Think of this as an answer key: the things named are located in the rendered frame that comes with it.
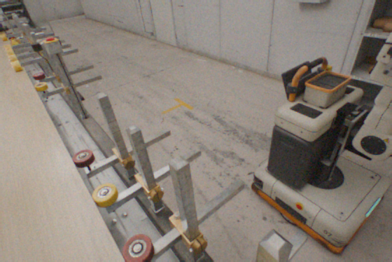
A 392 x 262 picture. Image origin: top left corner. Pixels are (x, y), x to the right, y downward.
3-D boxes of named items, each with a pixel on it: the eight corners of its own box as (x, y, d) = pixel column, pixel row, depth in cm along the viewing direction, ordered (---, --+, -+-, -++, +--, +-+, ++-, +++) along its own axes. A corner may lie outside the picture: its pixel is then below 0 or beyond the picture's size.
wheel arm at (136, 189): (197, 153, 104) (196, 146, 101) (201, 157, 101) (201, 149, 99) (106, 209, 84) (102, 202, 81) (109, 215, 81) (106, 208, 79)
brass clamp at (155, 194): (148, 176, 95) (146, 167, 92) (166, 196, 86) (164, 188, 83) (135, 184, 92) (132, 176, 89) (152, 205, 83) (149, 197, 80)
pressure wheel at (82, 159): (95, 181, 97) (85, 162, 90) (78, 179, 98) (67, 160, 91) (104, 167, 103) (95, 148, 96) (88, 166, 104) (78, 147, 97)
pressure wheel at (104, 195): (106, 224, 80) (94, 204, 73) (100, 209, 85) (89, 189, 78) (127, 212, 83) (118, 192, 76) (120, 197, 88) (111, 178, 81)
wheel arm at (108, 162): (168, 133, 121) (166, 127, 119) (171, 136, 119) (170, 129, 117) (87, 176, 101) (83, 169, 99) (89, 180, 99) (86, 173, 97)
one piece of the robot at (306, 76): (284, 113, 135) (274, 76, 129) (316, 92, 151) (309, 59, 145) (301, 113, 126) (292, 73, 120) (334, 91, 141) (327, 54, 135)
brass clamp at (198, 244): (183, 216, 79) (182, 207, 76) (209, 246, 70) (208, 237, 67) (169, 227, 76) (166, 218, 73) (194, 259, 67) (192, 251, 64)
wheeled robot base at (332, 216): (248, 190, 178) (250, 168, 163) (296, 153, 206) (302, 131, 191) (336, 260, 133) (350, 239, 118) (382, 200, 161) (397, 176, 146)
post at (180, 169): (197, 251, 81) (180, 152, 52) (203, 259, 78) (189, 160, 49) (189, 258, 79) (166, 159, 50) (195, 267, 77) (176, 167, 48)
